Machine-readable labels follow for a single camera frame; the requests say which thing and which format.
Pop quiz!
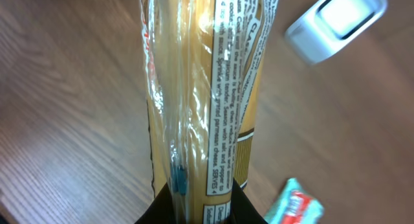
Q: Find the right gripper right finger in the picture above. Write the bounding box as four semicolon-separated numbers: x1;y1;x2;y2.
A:
229;179;267;224

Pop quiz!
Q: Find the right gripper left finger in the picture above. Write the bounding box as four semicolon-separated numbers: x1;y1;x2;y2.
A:
135;183;176;224

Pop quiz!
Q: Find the teal wet wipes pack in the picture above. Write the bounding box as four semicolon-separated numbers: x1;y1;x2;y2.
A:
264;178;324;224

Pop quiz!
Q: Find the thin red snack stick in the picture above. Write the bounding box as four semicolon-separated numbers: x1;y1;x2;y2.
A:
281;190;313;224

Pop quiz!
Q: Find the red cracker sleeve package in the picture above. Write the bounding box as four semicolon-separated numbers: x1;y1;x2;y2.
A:
140;0;279;223

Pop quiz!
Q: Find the white barcode scanner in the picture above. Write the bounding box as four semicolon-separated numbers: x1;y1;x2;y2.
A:
285;0;387;65

